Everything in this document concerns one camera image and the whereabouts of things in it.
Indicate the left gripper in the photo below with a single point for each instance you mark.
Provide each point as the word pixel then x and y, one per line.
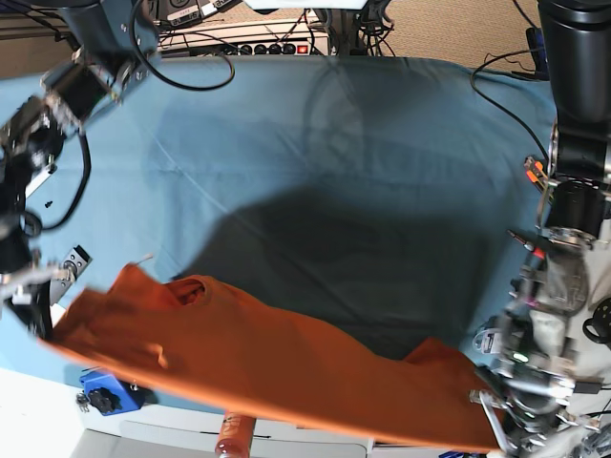
pixel 533 397

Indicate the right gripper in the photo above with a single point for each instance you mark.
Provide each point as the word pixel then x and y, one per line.
pixel 29 290

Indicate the orange t-shirt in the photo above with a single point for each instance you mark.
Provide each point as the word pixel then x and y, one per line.
pixel 210 342

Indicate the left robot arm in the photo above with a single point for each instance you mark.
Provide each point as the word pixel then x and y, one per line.
pixel 548 294

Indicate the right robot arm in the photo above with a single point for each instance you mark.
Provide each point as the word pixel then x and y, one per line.
pixel 114 39

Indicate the grey remote control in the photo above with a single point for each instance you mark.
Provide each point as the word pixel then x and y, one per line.
pixel 70 270

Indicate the black power adapter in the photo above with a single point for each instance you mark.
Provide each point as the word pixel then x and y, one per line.
pixel 588 387

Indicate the plastic blister pack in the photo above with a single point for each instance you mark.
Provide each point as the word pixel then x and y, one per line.
pixel 488 341

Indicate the blue clamp box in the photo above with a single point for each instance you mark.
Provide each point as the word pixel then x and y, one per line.
pixel 109 395

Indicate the red screwdriver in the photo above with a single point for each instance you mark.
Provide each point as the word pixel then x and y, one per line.
pixel 530 241

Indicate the orange drink bottle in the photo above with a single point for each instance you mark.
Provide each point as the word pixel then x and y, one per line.
pixel 235 437

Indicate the orange black utility knife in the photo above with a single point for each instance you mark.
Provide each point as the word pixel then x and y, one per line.
pixel 535 172

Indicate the blue-grey table cloth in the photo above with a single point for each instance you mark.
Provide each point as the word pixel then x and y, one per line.
pixel 377 195

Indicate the power strip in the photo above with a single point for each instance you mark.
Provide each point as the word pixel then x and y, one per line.
pixel 273 48

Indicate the blue black clamp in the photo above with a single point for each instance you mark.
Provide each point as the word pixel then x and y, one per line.
pixel 539 70

